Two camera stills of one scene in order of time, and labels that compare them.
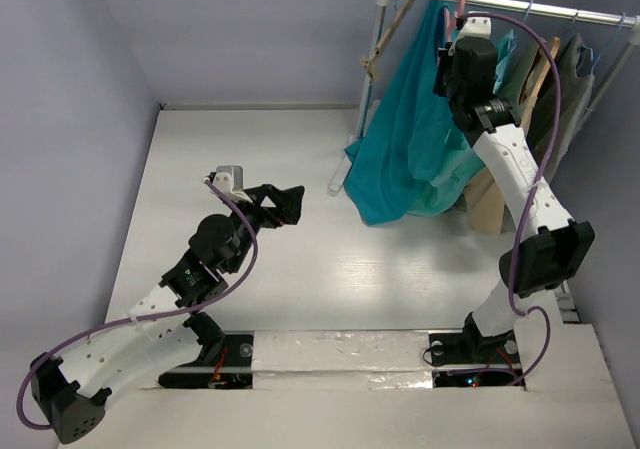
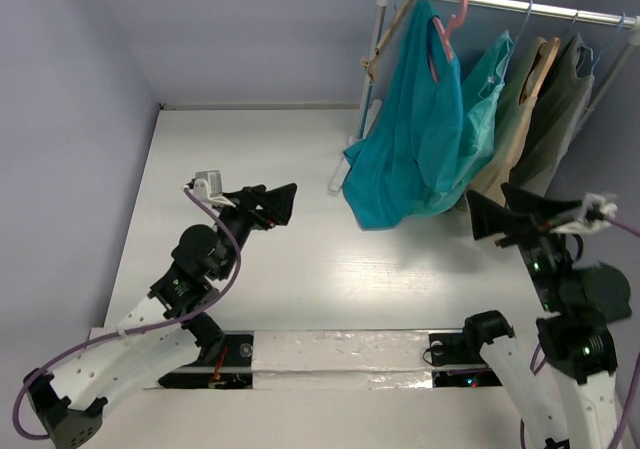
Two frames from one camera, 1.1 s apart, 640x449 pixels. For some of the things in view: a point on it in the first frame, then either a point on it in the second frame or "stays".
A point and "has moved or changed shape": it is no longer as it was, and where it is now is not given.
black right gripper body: x=445 y=64 to x=528 y=228
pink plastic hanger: x=447 y=15 has moved or changed shape
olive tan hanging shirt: x=489 y=205 stays
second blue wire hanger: x=589 y=48 stays
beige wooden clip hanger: x=371 y=62 stays
